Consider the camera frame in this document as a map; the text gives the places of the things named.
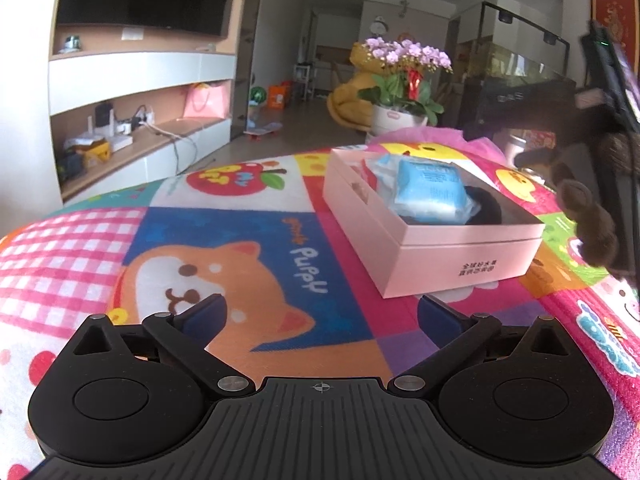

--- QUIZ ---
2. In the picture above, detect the white TV cabinet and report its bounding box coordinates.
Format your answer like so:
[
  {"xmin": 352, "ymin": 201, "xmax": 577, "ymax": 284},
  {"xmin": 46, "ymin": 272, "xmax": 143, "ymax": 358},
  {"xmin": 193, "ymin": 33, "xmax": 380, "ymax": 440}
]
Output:
[{"xmin": 48, "ymin": 0, "xmax": 239, "ymax": 204}]

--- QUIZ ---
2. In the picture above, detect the brown gloved hand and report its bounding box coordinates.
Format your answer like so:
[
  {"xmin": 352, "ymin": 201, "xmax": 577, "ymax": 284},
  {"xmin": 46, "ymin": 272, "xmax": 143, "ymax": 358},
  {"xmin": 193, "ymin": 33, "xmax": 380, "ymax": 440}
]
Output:
[{"xmin": 552, "ymin": 133, "xmax": 639, "ymax": 287}]

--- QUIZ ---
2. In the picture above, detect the orange paper bag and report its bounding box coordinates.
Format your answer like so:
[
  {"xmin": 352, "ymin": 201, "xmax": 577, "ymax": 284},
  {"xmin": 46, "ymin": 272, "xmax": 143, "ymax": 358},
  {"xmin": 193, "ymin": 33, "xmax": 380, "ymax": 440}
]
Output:
[{"xmin": 267, "ymin": 84, "xmax": 290, "ymax": 110}]

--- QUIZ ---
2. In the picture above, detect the purple orchid flower pot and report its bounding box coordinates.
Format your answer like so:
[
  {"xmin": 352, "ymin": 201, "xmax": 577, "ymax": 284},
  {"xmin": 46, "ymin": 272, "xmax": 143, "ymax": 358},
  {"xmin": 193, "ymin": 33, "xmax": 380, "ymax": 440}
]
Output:
[{"xmin": 358, "ymin": 37, "xmax": 452, "ymax": 136}]

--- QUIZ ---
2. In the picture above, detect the red framed wall picture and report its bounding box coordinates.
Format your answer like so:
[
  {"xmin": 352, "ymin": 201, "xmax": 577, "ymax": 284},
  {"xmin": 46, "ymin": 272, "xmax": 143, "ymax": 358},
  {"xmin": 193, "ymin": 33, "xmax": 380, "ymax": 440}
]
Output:
[{"xmin": 591, "ymin": 0, "xmax": 639, "ymax": 75}]

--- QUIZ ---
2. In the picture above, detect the watermelon ball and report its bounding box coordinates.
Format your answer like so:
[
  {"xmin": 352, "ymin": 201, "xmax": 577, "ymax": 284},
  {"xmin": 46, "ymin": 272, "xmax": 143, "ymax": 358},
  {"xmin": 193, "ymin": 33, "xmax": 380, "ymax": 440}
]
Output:
[{"xmin": 250, "ymin": 86, "xmax": 268, "ymax": 106}]

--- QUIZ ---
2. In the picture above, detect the blue white mask package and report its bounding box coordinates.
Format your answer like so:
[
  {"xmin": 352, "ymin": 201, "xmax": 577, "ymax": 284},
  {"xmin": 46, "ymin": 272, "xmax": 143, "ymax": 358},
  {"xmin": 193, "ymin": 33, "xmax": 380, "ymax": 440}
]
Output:
[{"xmin": 363, "ymin": 154, "xmax": 482, "ymax": 226}]

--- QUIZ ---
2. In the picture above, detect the pink cardboard box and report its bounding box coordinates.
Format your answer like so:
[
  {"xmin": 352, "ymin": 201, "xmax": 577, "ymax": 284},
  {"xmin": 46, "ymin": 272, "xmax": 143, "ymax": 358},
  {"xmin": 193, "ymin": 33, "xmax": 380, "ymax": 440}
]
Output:
[{"xmin": 323, "ymin": 150, "xmax": 544, "ymax": 298}]

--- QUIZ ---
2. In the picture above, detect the glass fish tank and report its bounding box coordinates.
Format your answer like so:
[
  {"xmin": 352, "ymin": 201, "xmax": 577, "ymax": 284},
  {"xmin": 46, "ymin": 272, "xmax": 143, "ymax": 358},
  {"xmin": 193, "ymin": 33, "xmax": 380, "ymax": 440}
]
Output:
[{"xmin": 468, "ymin": 1, "xmax": 570, "ymax": 86}]

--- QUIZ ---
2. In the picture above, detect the pink gift bag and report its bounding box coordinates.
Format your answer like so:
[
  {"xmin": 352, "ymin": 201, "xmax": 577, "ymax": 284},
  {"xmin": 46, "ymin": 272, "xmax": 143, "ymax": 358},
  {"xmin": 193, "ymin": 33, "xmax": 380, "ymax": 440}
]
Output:
[{"xmin": 183, "ymin": 82, "xmax": 230, "ymax": 119}]

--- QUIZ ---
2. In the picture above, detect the black plush cat toy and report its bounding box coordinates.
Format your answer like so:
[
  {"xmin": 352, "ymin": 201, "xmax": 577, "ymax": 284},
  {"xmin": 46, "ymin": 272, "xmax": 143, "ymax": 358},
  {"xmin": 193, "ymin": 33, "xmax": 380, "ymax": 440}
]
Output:
[{"xmin": 465, "ymin": 186, "xmax": 502, "ymax": 226}]

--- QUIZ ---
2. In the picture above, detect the colourful cartoon play mat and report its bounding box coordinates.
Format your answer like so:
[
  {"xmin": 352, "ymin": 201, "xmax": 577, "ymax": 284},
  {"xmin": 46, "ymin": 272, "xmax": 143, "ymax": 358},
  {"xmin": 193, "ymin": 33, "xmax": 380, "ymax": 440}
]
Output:
[{"xmin": 1, "ymin": 138, "xmax": 639, "ymax": 479}]

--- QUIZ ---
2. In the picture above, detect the yellow bear plush chair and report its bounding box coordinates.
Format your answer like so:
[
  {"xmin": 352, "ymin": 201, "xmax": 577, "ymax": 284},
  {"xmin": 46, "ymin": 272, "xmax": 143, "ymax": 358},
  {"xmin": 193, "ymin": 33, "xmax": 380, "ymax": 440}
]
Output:
[{"xmin": 326, "ymin": 44, "xmax": 388, "ymax": 133}]

